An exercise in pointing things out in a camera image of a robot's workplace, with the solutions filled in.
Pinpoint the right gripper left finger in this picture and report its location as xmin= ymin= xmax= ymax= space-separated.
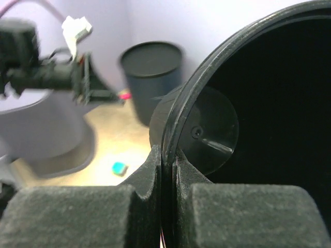
xmin=1 ymin=146 xmax=161 ymax=247

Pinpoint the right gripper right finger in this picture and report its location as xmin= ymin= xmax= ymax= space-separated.
xmin=173 ymin=151 xmax=330 ymax=247

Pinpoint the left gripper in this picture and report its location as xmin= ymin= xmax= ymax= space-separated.
xmin=1 ymin=18 xmax=124 ymax=104

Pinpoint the light grey plastic bucket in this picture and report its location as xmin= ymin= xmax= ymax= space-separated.
xmin=1 ymin=91 xmax=95 ymax=178

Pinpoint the dark blue cylindrical bin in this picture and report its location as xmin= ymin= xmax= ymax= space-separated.
xmin=119 ymin=41 xmax=183 ymax=126

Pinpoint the black cylindrical bin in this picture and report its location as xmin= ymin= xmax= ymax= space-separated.
xmin=148 ymin=0 xmax=331 ymax=187

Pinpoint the pink plastic clip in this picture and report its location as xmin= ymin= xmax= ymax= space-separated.
xmin=119 ymin=93 xmax=132 ymax=100

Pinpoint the green small box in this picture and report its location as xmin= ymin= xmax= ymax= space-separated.
xmin=111 ymin=162 xmax=128 ymax=177

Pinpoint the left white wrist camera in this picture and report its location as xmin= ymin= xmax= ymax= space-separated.
xmin=62 ymin=16 xmax=93 ymax=59

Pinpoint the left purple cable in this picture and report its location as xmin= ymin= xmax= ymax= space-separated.
xmin=0 ymin=0 xmax=67 ymax=21

